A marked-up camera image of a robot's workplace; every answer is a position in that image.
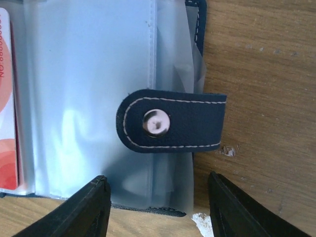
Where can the navy blue card holder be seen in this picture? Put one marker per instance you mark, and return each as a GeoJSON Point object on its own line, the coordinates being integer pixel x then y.
{"type": "Point", "coordinates": [114, 88]}

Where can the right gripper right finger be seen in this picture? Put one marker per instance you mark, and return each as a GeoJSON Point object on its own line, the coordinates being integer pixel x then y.
{"type": "Point", "coordinates": [234, 213]}

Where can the red circle white card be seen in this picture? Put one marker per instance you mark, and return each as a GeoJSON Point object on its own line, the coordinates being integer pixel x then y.
{"type": "Point", "coordinates": [12, 174]}

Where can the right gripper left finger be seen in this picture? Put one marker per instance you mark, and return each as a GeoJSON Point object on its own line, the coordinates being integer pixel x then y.
{"type": "Point", "coordinates": [85, 214]}

